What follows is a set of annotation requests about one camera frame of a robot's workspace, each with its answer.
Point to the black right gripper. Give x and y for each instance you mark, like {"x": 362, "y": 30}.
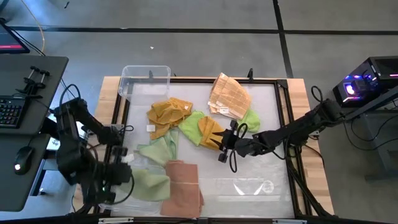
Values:
{"x": 231, "y": 143}

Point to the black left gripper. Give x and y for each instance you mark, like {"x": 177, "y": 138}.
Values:
{"x": 119, "y": 172}

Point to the mustard yellow towel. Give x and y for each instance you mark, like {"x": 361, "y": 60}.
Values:
{"x": 206, "y": 130}
{"x": 168, "y": 113}

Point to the bright green towel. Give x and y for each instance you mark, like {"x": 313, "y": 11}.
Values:
{"x": 191, "y": 126}
{"x": 252, "y": 119}

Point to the pale green towel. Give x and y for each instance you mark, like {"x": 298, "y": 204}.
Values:
{"x": 150, "y": 185}
{"x": 160, "y": 149}

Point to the orange checkered waffle towel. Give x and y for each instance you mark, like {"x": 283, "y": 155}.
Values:
{"x": 230, "y": 95}

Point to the salmon pink towel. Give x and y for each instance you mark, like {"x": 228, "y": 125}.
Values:
{"x": 183, "y": 189}

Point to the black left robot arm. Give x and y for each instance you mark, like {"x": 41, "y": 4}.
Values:
{"x": 93, "y": 124}

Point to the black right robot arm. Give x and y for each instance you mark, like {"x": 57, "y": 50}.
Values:
{"x": 295, "y": 130}

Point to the white printed box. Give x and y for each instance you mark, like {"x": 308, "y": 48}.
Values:
{"x": 54, "y": 143}

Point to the black computer mouse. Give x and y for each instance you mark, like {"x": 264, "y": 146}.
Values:
{"x": 23, "y": 158}

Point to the black keyboard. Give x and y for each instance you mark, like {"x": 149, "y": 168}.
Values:
{"x": 11, "y": 112}

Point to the black clamp stand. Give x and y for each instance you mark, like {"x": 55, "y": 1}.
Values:
{"x": 31, "y": 82}

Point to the black desk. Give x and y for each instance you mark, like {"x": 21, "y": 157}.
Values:
{"x": 18, "y": 77}

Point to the black equipment cart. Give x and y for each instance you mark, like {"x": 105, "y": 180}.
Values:
{"x": 382, "y": 137}

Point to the black monitor with red line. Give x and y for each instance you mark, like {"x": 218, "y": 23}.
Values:
{"x": 9, "y": 40}

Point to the black computer with purple lights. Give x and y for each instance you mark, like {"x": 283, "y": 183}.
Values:
{"x": 379, "y": 71}

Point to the silver metal bracket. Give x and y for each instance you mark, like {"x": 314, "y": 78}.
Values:
{"x": 289, "y": 221}
{"x": 115, "y": 220}

